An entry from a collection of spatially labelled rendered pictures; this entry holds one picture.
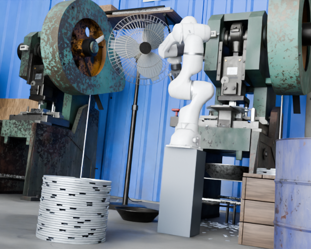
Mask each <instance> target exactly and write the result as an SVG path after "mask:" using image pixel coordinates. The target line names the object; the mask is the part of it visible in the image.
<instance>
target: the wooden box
mask: <svg viewBox="0 0 311 249"><path fill-rule="evenodd" d="M243 176H245V177H243V178H242V192H241V198H242V200H241V206H240V220H239V221H240V222H239V234H238V244H242V245H247V246H254V247H260V248H267V249H273V247H274V223H273V221H274V203H275V182H274V180H275V175H265V174H254V173H243Z"/></svg>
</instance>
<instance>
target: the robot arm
mask: <svg viewBox="0 0 311 249"><path fill-rule="evenodd" d="M210 37H211V29H210V27H209V26H208V25H205V24H198V23H197V20H196V19H195V18H194V17H192V16H187V17H185V18H184V19H183V20H182V21H181V23H180V24H176V25H175V26H174V28H173V31H172V32H171V33H170V34H169V35H168V36H167V38H166V39H165V40H164V42H163V43H161V44H160V45H159V48H158V53H159V55H160V57H162V58H163V59H164V58H168V59H167V61H168V62H169V63H171V73H170V74H168V76H169V78H170V81H171V83H170V84H169V87H168V92H169V95H170V96H171V97H173V98H176V99H182V100H191V103H190V104H189V105H187V106H185V107H183V108H181V109H180V111H179V121H178V124H177V128H176V129H177V130H176V131H175V132H174V134H173V135H172V136H171V142H170V144H169V145H166V147H171V148H186V149H198V150H201V151H203V149H201V147H200V135H199V133H198V127H199V125H198V121H199V114H200V111H201V109H202V107H203V105H204V104H205V103H206V102H207V101H209V100H210V99H211V98H212V97H213V96H214V92H215V90H214V86H213V84H212V83H209V82H205V81H194V80H191V76H193V75H195V74H197V73H199V72H200V71H201V70H202V69H203V52H204V47H203V43H204V42H208V41H209V40H210ZM182 56H183V66H182V64H181V62H182ZM172 75H173V77H174V80H173V77H172Z"/></svg>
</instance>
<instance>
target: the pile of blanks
mask: <svg viewBox="0 0 311 249"><path fill-rule="evenodd" d="M41 187H42V190H41V191H42V192H41V198H40V205H39V206H40V208H39V215H38V223H37V230H36V237H37V238H39V239H42V240H45V241H50V242H55V243H63V244H76V245H89V244H99V243H103V242H104V241H105V240H106V232H107V221H108V214H109V203H110V195H111V194H110V191H111V183H92V182H80V181H69V180H60V179H51V178H45V177H43V185H42V186H41Z"/></svg>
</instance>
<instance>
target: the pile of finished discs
mask: <svg viewBox="0 0 311 249"><path fill-rule="evenodd" d="M257 174H265V175H275V169H272V168H271V169H270V170H268V169H266V168H257Z"/></svg>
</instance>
